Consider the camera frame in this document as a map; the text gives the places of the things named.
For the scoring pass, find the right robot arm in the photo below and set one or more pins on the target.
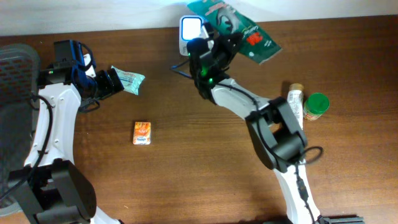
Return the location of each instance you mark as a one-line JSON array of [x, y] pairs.
[[279, 141]]

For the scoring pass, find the white tube gold cap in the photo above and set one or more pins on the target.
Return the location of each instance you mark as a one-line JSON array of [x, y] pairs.
[[295, 101]]

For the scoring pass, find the light green wipes packet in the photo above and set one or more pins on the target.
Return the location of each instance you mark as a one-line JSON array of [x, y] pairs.
[[131, 81]]

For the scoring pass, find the grey plastic basket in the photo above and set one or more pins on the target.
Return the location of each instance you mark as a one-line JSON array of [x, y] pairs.
[[20, 65]]

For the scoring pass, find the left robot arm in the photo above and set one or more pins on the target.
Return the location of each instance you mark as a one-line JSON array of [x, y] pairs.
[[49, 188]]

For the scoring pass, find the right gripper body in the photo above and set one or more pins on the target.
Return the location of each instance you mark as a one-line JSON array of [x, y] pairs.
[[220, 53]]

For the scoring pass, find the green 3M glove package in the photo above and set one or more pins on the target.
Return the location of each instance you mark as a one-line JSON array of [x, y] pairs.
[[256, 44]]

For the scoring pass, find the green lid glass jar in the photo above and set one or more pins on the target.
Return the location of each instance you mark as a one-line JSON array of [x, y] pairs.
[[315, 106]]

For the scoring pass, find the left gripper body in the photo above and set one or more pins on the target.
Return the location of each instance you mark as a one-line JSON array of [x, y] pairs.
[[106, 84]]

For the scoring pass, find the orange tissue pack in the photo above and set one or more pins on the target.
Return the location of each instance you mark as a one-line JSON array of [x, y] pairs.
[[142, 133]]

